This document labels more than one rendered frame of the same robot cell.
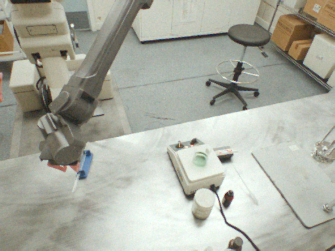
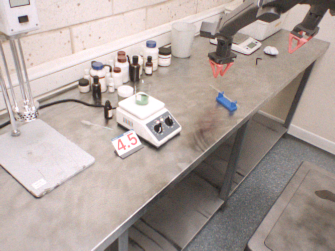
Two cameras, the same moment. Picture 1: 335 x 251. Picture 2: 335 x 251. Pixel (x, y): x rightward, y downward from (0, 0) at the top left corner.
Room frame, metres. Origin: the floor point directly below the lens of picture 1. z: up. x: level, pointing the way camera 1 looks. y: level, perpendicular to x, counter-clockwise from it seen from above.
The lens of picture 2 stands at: (1.26, -0.50, 1.42)
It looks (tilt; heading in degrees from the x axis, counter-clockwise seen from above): 37 degrees down; 148
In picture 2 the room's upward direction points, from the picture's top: 6 degrees clockwise
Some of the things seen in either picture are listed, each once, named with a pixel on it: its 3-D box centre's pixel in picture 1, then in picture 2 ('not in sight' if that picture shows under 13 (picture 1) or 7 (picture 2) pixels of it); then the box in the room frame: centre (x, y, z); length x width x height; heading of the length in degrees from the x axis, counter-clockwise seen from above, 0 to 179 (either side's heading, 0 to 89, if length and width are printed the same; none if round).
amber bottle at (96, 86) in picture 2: (234, 247); (96, 86); (0.22, -0.19, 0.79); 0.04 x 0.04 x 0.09
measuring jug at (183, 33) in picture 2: not in sight; (183, 39); (-0.04, 0.36, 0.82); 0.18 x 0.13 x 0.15; 127
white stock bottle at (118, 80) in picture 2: not in sight; (117, 77); (0.17, -0.09, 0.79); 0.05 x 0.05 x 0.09
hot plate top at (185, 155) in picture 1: (200, 161); (141, 104); (0.45, -0.10, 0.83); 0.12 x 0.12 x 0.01; 22
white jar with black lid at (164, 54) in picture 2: not in sight; (164, 57); (0.04, 0.21, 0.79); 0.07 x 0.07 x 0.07
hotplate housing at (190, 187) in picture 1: (195, 163); (146, 117); (0.47, -0.09, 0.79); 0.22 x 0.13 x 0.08; 22
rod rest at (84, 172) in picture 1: (84, 162); (227, 100); (0.46, 0.28, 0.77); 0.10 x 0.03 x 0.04; 4
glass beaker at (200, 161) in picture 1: (201, 155); (142, 93); (0.44, -0.10, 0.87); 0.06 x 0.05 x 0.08; 155
